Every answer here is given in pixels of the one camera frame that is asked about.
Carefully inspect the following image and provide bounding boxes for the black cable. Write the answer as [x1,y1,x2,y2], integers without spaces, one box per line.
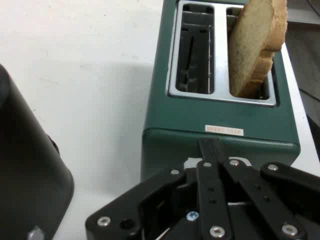
[298,87,320,103]

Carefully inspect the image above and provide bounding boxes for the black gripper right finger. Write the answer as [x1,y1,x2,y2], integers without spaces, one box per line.
[212,136,320,240]

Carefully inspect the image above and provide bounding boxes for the toasted bread slice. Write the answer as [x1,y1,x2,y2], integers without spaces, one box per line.
[226,0,289,99]

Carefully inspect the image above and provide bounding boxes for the dark green two-slot toaster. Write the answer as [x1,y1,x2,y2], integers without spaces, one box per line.
[140,0,301,184]

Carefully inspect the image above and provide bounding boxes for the dark green round container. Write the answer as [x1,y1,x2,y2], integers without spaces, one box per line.
[0,63,75,240]

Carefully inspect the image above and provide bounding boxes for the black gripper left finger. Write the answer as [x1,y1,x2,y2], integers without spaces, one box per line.
[85,137,235,240]

